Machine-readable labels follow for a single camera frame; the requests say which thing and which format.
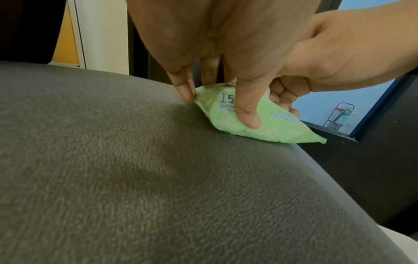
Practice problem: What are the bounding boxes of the grey chair seat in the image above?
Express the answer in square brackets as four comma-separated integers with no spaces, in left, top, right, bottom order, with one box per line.
[0,60,411,264]

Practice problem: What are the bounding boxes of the person's right hand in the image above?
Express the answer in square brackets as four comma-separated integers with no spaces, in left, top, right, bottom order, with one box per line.
[269,9,418,119]

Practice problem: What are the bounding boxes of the black chair backrest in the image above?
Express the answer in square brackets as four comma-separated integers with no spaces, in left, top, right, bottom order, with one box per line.
[0,0,67,65]

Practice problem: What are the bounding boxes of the person's left hand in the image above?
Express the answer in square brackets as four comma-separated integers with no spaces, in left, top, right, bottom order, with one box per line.
[125,0,323,130]

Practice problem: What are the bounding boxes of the green wet wipe packet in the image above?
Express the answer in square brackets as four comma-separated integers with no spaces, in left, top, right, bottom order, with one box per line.
[194,83,328,144]

